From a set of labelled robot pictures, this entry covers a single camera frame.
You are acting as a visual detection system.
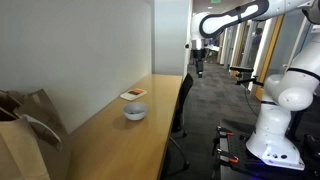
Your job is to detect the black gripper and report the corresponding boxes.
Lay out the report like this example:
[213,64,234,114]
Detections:
[192,48,206,79]

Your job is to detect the white bowl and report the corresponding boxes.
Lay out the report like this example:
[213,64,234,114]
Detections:
[122,101,149,121]

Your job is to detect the black office chair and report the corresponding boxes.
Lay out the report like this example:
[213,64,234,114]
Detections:
[165,73,195,175]

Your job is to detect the white book orange black cover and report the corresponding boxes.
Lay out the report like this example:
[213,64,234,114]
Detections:
[119,87,148,102]

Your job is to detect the brown paper bag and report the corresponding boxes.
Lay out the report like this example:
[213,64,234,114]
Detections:
[0,88,69,180]

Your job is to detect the black camera on stand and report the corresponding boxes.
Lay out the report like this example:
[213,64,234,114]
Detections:
[229,65,265,87]

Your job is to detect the black clamp orange handle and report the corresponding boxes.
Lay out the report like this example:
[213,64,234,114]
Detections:
[215,148,240,165]
[215,125,236,138]

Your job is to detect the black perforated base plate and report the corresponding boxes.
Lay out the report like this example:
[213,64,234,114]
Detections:
[213,119,320,180]

